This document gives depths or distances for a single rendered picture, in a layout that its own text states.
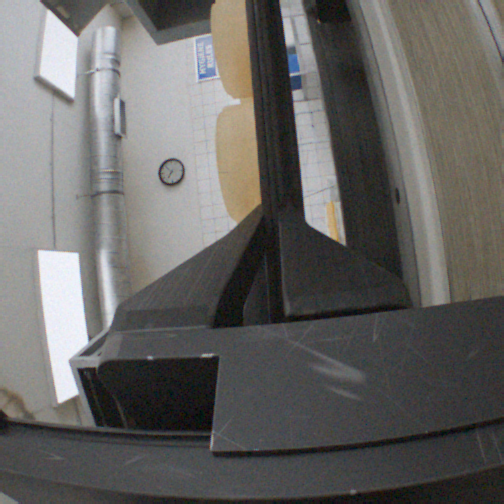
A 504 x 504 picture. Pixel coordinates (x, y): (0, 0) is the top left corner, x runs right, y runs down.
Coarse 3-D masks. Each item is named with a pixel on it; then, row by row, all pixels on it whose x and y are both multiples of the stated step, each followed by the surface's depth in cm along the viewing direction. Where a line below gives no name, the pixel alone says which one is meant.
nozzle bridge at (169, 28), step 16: (128, 0) 58; (144, 0) 62; (160, 0) 69; (176, 0) 69; (192, 0) 68; (208, 0) 68; (144, 16) 63; (160, 16) 69; (176, 16) 68; (192, 16) 68; (208, 16) 67; (160, 32) 69; (176, 32) 70; (192, 32) 71; (208, 32) 72
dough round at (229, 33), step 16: (224, 0) 16; (240, 0) 15; (224, 16) 15; (240, 16) 15; (224, 32) 15; (240, 32) 15; (224, 48) 15; (240, 48) 15; (224, 64) 16; (240, 64) 16; (224, 80) 17; (240, 80) 16; (240, 96) 18
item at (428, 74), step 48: (384, 0) 15; (432, 0) 15; (384, 48) 15; (432, 48) 15; (480, 48) 15; (384, 96) 15; (432, 96) 15; (480, 96) 14; (384, 144) 17; (432, 144) 15; (480, 144) 14; (432, 192) 14; (480, 192) 14; (432, 240) 14; (480, 240) 14; (432, 288) 14; (480, 288) 14
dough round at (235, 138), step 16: (224, 112) 15; (240, 112) 15; (224, 128) 15; (240, 128) 15; (224, 144) 15; (240, 144) 14; (224, 160) 15; (240, 160) 14; (256, 160) 14; (224, 176) 15; (240, 176) 15; (256, 176) 15; (224, 192) 15; (240, 192) 15; (256, 192) 15; (240, 208) 15
